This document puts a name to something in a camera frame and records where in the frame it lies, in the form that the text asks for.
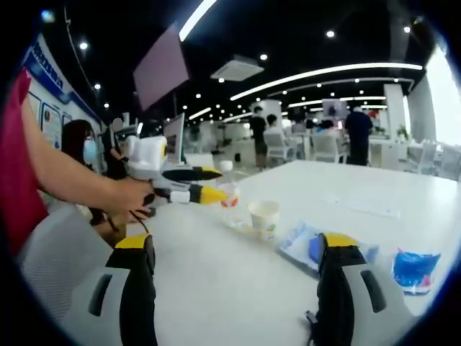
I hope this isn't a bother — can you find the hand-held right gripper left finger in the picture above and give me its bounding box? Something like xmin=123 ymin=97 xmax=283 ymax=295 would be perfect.
xmin=59 ymin=232 xmax=159 ymax=346

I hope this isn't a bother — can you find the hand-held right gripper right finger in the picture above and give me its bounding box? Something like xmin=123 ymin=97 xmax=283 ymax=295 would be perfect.
xmin=305 ymin=232 xmax=421 ymax=346

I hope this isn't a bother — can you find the clear plastic bottle red label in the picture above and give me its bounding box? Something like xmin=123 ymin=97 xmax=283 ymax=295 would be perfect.
xmin=215 ymin=160 xmax=241 ymax=228

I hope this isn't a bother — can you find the small blue packet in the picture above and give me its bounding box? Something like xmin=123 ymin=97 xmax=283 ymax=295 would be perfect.
xmin=390 ymin=247 xmax=442 ymax=296

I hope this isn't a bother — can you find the blue disc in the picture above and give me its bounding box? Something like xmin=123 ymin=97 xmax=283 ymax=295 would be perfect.
xmin=275 ymin=220 xmax=379 ymax=280

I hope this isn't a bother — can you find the group of ceiling spot lights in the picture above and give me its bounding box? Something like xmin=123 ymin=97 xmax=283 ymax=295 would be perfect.
xmin=77 ymin=25 xmax=413 ymax=120

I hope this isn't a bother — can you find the person's left hand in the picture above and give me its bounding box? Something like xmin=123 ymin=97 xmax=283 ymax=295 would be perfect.
xmin=107 ymin=178 xmax=158 ymax=221

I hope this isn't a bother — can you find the desktop monitor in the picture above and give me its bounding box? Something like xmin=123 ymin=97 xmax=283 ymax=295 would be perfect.
xmin=164 ymin=112 xmax=187 ymax=165

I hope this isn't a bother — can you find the grey mesh office chair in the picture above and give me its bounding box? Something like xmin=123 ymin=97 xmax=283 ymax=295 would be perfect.
xmin=16 ymin=205 xmax=116 ymax=325

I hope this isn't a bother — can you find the hanging ceiling screen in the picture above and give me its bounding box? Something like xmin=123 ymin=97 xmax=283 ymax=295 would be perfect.
xmin=132 ymin=23 xmax=190 ymax=111

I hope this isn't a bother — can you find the white office chair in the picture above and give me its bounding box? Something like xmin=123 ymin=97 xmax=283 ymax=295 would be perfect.
xmin=311 ymin=133 xmax=349 ymax=163
xmin=264 ymin=131 xmax=300 ymax=163

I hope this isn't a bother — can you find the white table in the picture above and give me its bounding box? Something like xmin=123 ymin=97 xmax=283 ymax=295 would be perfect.
xmin=125 ymin=160 xmax=461 ymax=346

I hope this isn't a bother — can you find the ceiling air vent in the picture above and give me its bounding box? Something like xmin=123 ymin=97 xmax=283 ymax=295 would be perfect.
xmin=210 ymin=54 xmax=266 ymax=81

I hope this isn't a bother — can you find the person's red shirt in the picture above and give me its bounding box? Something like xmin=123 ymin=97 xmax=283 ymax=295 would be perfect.
xmin=0 ymin=68 xmax=50 ymax=255

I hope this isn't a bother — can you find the straight ceiling light strip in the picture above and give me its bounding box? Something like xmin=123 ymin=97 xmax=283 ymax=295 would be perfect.
xmin=179 ymin=0 xmax=219 ymax=41

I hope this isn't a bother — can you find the curved ceiling light strip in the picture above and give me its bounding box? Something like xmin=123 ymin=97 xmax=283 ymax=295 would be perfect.
xmin=229 ymin=63 xmax=423 ymax=102

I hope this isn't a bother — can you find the large window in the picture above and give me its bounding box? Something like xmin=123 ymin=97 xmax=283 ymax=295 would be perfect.
xmin=424 ymin=46 xmax=461 ymax=145

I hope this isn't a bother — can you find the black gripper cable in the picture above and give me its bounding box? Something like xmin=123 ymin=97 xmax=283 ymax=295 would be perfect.
xmin=127 ymin=192 xmax=156 ymax=235

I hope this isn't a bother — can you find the blue white wall display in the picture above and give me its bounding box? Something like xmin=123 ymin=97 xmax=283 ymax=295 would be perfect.
xmin=21 ymin=34 xmax=105 ymax=145

